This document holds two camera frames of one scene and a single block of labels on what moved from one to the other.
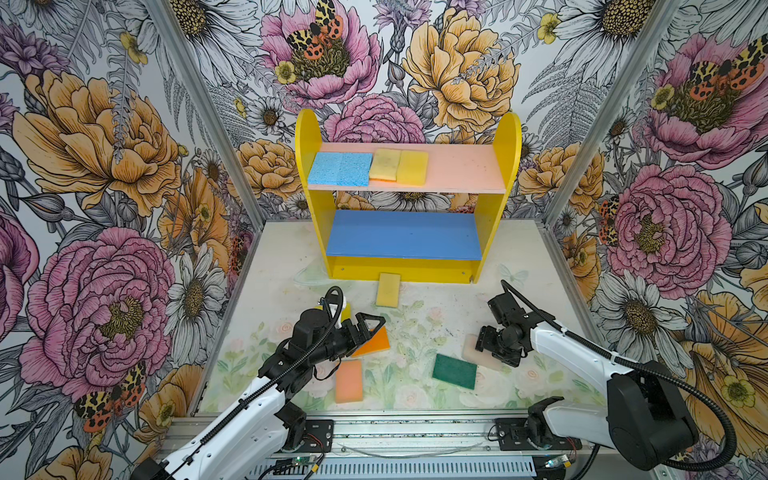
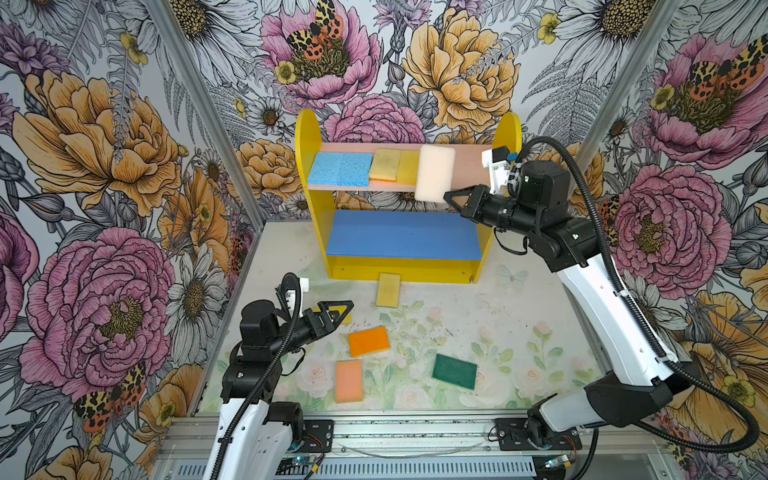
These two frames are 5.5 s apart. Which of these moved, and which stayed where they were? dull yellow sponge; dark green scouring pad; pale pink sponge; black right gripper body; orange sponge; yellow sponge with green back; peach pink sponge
Moved: black right gripper body; pale pink sponge
Stayed: orange sponge; yellow sponge with green back; peach pink sponge; dark green scouring pad; dull yellow sponge
